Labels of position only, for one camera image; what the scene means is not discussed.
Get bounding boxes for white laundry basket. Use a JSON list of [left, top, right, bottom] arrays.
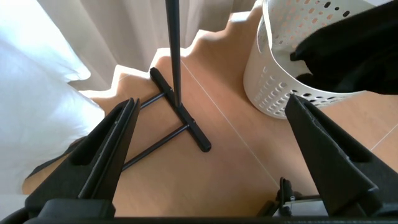
[[243, 0, 377, 120]]

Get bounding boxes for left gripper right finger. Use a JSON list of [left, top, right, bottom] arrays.
[[284, 94, 398, 217]]

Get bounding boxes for black clothes rack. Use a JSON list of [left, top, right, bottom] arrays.
[[26, 0, 213, 180]]

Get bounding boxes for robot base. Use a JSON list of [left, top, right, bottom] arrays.
[[256, 176, 330, 218]]

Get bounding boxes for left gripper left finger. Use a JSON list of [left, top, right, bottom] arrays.
[[24, 98, 141, 219]]

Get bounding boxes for black garment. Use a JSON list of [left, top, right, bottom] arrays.
[[289, 0, 398, 96]]

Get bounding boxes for white garment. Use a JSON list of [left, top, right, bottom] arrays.
[[0, 0, 106, 195]]

